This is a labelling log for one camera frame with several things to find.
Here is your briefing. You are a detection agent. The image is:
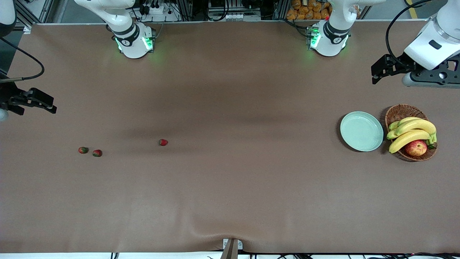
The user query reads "pale green round plate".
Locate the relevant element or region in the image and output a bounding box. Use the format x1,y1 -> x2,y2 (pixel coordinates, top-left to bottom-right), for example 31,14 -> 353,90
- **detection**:
340,111 -> 384,152

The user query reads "brown wicker basket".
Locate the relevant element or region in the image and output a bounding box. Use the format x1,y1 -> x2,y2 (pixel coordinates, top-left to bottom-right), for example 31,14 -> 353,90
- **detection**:
385,104 -> 438,162

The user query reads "yellow banana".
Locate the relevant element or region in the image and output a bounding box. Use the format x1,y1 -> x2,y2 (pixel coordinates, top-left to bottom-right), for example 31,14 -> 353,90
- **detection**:
388,130 -> 432,154
386,119 -> 437,144
389,117 -> 422,131

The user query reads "red yellow apple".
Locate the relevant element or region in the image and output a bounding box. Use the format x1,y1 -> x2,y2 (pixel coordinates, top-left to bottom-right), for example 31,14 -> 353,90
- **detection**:
405,140 -> 428,157

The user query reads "orange pastry pile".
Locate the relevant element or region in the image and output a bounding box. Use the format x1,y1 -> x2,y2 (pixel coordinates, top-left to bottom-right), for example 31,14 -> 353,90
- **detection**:
286,0 -> 333,21

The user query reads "white power strip with plugs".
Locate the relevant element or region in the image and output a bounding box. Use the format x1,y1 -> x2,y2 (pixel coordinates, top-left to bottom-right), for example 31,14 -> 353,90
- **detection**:
142,2 -> 180,22

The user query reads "long white socket strip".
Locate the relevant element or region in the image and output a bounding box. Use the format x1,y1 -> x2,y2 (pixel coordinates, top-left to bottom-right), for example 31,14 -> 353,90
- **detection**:
208,13 -> 261,21

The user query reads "brown table mat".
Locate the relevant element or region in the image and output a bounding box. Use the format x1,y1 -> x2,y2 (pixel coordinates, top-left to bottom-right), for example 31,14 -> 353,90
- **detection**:
0,20 -> 460,254

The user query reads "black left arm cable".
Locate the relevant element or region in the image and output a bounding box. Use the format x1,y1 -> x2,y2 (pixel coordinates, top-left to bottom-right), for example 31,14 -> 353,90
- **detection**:
385,0 -> 450,69

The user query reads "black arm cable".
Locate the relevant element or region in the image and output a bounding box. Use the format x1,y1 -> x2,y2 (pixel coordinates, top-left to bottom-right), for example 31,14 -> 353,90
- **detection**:
0,37 -> 45,82
385,0 -> 450,69

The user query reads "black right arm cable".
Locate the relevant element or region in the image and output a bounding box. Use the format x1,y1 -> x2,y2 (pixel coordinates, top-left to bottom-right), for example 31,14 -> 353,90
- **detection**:
0,37 -> 45,82

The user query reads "aluminium frame strut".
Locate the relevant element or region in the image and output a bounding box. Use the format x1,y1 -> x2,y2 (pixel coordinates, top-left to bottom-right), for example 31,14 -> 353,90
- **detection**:
14,0 -> 54,25

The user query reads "white metal bracket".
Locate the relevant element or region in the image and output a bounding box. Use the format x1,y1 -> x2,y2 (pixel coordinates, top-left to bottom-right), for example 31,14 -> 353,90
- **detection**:
223,238 -> 243,250

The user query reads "brown camera post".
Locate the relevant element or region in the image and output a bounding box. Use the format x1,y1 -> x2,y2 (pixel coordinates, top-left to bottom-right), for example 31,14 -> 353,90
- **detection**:
220,239 -> 239,259

